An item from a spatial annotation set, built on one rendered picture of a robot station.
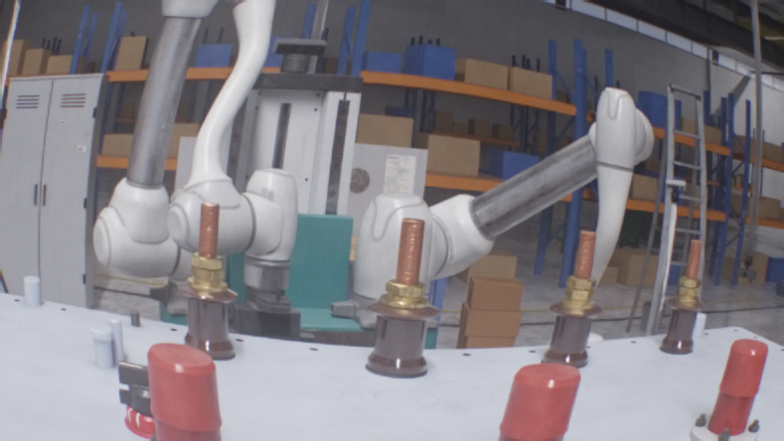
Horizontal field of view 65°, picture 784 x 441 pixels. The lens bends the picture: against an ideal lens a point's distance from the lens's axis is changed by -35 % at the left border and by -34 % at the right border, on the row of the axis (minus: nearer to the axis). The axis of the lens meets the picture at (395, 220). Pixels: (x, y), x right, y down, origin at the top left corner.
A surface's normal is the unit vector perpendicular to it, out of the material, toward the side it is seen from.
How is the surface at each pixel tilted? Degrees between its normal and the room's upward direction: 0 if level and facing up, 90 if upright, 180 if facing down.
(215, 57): 90
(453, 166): 90
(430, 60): 90
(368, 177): 90
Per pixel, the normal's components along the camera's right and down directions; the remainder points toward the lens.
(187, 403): 0.29, 0.12
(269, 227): 0.68, 0.20
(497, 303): 0.01, 0.12
